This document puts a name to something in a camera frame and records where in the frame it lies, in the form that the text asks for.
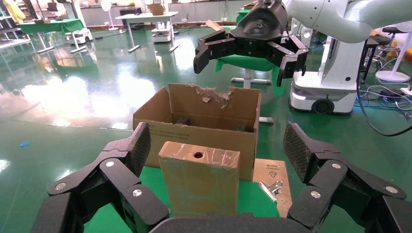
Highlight small white mobile robot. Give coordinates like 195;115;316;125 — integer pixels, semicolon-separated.
151;21;173;44
65;28;93;45

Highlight white pipe frame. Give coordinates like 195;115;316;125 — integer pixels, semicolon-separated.
214;54;286;125

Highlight white standing fan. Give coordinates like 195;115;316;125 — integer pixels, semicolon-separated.
376;20;412;83
101;0;120;32

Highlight large open cardboard carton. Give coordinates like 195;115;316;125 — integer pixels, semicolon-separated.
133;83;262;182

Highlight brown printed cardboard sheet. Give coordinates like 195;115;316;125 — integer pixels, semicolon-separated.
252;158;293;218

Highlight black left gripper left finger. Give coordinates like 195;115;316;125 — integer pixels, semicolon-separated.
30;121;170;233

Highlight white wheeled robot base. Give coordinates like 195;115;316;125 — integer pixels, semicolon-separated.
289;17;366;116

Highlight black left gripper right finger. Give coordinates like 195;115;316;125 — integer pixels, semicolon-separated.
283;123;412;233

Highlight black bar stool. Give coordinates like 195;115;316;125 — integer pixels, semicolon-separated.
360;26;401;81

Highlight small taped cardboard box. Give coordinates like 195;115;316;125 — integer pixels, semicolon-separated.
158;141;241;216

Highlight silver binder clip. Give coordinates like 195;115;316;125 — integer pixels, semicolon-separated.
258;181;284;202

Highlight white-legged green cloth table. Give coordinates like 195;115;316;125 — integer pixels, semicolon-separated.
18;18;94;55

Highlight white desk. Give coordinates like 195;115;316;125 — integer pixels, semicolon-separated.
115;12;180;54

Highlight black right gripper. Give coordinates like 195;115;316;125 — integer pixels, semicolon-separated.
193;0;309;87

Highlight metal shelf rack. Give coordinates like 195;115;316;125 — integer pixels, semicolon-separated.
0;0;33;50

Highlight yellow garment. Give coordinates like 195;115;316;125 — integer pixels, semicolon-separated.
2;0;26;24

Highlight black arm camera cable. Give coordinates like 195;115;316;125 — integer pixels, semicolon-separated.
355;61;412;137

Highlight brown cardboard box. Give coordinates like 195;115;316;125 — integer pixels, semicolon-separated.
147;3;167;16

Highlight tangled floor cables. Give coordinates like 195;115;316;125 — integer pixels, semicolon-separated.
355;82;412;121

